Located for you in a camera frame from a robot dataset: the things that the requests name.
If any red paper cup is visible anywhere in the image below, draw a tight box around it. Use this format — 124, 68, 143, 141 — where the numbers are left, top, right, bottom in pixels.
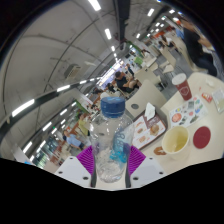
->
171, 73, 193, 102

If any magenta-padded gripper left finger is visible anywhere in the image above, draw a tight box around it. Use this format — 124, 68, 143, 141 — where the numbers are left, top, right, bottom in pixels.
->
54, 145, 98, 188

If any clear blue-capped water bottle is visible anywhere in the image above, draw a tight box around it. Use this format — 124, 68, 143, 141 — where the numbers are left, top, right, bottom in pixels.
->
89, 96, 135, 184

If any colourful sticker sheet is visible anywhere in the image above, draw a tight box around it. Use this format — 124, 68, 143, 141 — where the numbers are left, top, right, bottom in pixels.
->
168, 95, 209, 129

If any beige chair with round hole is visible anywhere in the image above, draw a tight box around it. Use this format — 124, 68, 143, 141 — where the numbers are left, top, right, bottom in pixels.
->
125, 79, 168, 118

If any flat round red coaster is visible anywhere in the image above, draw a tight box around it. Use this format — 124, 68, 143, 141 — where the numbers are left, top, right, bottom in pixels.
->
192, 125, 212, 150

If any ceiling lights group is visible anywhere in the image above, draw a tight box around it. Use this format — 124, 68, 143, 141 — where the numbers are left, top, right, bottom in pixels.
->
11, 0, 178, 161

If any dark food tray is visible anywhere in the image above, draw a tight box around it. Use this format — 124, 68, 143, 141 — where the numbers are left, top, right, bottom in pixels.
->
131, 109, 168, 151

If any beige chairs group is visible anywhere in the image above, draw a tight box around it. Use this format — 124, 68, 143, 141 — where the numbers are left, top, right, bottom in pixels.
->
133, 43, 188, 84

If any clear plastic packet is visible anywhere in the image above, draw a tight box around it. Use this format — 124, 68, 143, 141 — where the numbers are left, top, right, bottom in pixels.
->
211, 87, 224, 114

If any small red wrapper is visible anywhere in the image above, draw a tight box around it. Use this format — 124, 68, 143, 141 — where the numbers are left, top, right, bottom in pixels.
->
201, 92, 214, 103

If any cream ceramic mug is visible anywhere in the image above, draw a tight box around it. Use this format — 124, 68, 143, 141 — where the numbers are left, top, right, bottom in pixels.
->
161, 125, 191, 156

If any ceiling air conditioner unit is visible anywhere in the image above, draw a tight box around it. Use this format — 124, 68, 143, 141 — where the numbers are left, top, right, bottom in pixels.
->
63, 63, 82, 79

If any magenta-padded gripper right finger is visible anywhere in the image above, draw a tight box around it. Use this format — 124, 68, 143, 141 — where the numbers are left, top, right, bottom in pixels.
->
125, 145, 167, 189

